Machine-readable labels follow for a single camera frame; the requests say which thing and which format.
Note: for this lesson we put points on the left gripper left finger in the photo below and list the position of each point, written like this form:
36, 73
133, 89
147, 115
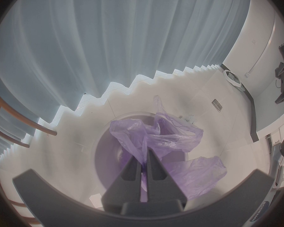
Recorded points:
123, 188

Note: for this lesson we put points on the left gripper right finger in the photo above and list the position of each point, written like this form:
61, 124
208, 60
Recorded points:
163, 188

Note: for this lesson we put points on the purple plastic bag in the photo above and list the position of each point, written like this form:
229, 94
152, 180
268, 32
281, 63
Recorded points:
172, 138

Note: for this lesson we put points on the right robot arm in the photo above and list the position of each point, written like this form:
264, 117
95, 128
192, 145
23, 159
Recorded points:
278, 159

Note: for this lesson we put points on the white trash bin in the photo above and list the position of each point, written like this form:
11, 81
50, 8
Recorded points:
101, 164

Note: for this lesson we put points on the clear printed wrapper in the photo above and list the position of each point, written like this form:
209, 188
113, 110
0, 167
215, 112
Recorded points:
188, 119

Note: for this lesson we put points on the white round pail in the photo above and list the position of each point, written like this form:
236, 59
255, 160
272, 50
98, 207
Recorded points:
236, 83

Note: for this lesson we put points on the pale blue curtain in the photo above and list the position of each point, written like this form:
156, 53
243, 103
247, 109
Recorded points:
104, 36

